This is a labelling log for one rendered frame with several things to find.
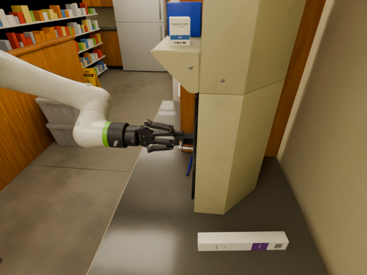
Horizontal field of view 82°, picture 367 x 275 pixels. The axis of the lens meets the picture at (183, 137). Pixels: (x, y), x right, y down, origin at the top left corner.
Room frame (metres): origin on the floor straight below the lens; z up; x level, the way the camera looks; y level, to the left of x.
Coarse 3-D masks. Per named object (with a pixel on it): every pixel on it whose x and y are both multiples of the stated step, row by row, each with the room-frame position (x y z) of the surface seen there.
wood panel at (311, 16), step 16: (192, 0) 0.87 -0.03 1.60; (320, 0) 0.83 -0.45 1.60; (304, 16) 0.83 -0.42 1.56; (320, 16) 0.83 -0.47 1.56; (304, 32) 0.83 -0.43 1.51; (304, 48) 0.83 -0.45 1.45; (304, 64) 0.83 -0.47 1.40; (288, 80) 0.83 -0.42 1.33; (192, 96) 0.87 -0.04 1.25; (288, 96) 0.83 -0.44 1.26; (192, 112) 0.87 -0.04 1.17; (288, 112) 0.83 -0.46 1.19; (192, 128) 0.87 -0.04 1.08; (272, 128) 0.83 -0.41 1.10; (272, 144) 0.83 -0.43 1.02
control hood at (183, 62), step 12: (168, 36) 0.72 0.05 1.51; (156, 48) 0.53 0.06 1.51; (168, 48) 0.53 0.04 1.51; (180, 48) 0.53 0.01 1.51; (192, 48) 0.53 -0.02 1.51; (168, 60) 0.50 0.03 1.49; (180, 60) 0.50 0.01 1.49; (192, 60) 0.50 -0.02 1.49; (180, 72) 0.50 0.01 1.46; (192, 72) 0.50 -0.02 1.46; (180, 84) 0.50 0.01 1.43; (192, 84) 0.50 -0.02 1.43
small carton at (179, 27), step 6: (174, 18) 0.57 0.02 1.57; (180, 18) 0.57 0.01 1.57; (186, 18) 0.57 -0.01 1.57; (174, 24) 0.57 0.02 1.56; (180, 24) 0.57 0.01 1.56; (186, 24) 0.57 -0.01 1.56; (174, 30) 0.57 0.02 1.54; (180, 30) 0.57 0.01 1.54; (186, 30) 0.57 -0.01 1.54; (174, 36) 0.57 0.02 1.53; (180, 36) 0.57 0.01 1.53; (186, 36) 0.57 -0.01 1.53; (174, 42) 0.57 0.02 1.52; (180, 42) 0.57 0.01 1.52; (186, 42) 0.57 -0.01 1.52
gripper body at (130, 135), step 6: (132, 126) 0.63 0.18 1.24; (138, 126) 0.63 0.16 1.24; (126, 132) 0.60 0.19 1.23; (132, 132) 0.60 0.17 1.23; (138, 132) 0.61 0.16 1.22; (144, 132) 0.61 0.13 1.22; (150, 132) 0.61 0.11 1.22; (126, 138) 0.59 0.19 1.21; (132, 138) 0.59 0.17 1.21; (138, 138) 0.61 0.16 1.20; (144, 138) 0.61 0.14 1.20; (150, 138) 0.61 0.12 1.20; (126, 144) 0.59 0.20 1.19; (132, 144) 0.59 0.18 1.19; (138, 144) 0.61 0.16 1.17; (144, 144) 0.61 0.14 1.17; (150, 144) 0.61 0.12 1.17
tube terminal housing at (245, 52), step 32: (224, 0) 0.49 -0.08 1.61; (256, 0) 0.49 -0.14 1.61; (288, 0) 0.56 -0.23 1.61; (224, 32) 0.49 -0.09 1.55; (256, 32) 0.49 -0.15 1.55; (288, 32) 0.58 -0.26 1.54; (224, 64) 0.49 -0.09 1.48; (256, 64) 0.51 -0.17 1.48; (288, 64) 0.61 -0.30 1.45; (224, 96) 0.49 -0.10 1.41; (256, 96) 0.52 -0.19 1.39; (224, 128) 0.49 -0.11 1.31; (256, 128) 0.55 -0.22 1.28; (224, 160) 0.49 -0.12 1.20; (256, 160) 0.58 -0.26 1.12; (224, 192) 0.49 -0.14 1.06
